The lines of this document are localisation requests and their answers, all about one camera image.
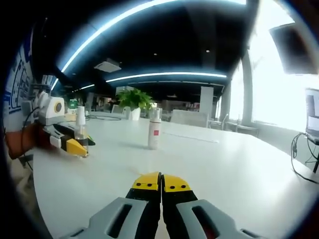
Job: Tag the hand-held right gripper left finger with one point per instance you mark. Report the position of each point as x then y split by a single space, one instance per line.
117 216

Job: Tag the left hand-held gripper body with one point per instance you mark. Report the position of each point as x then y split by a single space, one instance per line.
51 107

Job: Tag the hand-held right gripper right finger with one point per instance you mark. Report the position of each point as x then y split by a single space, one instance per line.
207 219

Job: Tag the clear pump bottle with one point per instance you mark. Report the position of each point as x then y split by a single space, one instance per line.
81 129

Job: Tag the slim clear bottle cover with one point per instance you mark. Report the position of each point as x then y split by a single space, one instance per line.
81 114

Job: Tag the white pump bottle red label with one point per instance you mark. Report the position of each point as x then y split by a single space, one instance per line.
154 134

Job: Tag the person's right hand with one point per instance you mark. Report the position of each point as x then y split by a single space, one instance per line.
163 230

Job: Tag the green white box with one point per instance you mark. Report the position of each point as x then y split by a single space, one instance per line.
72 104

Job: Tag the white storage shelf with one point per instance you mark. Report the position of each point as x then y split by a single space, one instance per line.
43 84

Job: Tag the ceiling air conditioner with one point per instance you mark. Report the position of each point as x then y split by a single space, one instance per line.
107 65

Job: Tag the potted green plant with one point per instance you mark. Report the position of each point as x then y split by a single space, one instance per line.
134 99

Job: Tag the long curved ceiling light strip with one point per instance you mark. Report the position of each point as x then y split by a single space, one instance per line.
99 32

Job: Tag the metal sink table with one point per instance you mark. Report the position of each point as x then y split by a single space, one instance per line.
240 127

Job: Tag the white low partition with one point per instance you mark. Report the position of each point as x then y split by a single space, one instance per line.
189 118

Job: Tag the white square pillar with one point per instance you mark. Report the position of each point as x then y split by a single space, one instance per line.
207 102

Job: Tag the straight ceiling light strip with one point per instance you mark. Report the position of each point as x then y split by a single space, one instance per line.
169 74

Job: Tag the black laptop stand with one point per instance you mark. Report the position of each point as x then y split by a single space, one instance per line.
314 149

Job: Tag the open laptop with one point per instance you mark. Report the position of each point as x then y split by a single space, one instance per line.
313 117

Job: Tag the blue white wall poster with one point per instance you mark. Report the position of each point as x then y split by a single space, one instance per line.
17 82

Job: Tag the dark wall monitor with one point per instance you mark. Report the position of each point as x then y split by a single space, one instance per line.
296 49

